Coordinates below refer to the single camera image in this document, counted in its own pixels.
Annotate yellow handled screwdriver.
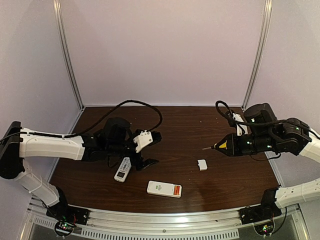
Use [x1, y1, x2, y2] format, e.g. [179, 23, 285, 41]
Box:
[202, 141, 228, 151]

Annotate aluminium front rail frame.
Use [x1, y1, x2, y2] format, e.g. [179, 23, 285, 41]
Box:
[17, 197, 310, 240]

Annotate right aluminium corner post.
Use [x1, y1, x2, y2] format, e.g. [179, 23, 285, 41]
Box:
[242, 0, 273, 110]

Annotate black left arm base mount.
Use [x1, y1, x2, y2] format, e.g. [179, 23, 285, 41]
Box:
[42, 203, 89, 226]

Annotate small white remote control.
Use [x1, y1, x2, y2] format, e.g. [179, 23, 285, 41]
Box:
[114, 157, 132, 183]

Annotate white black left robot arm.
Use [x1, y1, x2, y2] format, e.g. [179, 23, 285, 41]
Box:
[0, 117, 162, 210]

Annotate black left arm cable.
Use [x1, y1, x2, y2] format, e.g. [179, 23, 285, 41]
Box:
[0, 99, 163, 148]

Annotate aluminium corner post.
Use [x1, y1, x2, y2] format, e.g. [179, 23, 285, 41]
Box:
[242, 0, 273, 110]
[53, 0, 84, 110]

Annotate white battery cover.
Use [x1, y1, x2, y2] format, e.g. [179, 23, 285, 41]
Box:
[197, 159, 208, 171]

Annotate red orange battery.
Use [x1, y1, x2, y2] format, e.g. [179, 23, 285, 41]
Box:
[173, 185, 179, 196]
[175, 185, 181, 196]

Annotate left aluminium corner post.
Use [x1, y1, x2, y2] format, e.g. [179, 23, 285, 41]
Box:
[53, 0, 84, 110]

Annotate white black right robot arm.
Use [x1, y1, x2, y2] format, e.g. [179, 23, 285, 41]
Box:
[212, 100, 320, 209]

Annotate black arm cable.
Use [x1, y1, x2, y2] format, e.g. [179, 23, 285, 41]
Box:
[215, 100, 313, 141]
[0, 99, 163, 148]

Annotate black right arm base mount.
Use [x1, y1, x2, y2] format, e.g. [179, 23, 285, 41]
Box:
[238, 200, 282, 225]

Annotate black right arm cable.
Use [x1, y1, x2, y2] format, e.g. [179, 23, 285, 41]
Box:
[215, 100, 313, 141]

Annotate large white remote control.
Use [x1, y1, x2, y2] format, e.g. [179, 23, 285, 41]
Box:
[146, 180, 182, 198]

